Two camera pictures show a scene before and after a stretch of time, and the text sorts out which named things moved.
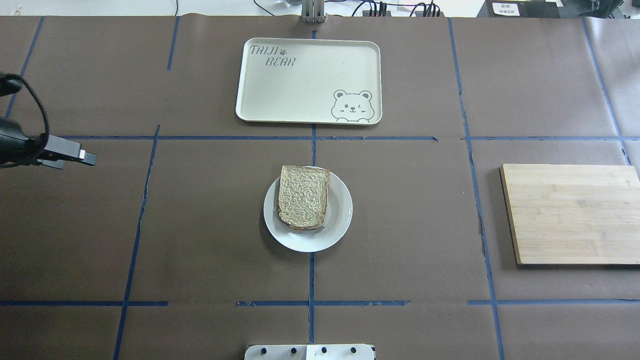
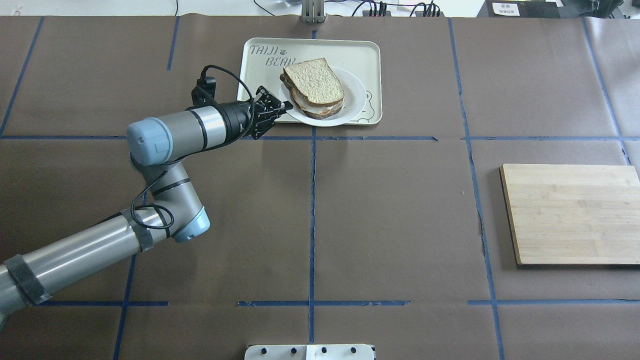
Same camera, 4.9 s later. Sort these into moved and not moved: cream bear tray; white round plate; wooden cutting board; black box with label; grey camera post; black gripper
Moved: black gripper; white round plate
Not moved: cream bear tray; black box with label; wooden cutting board; grey camera post
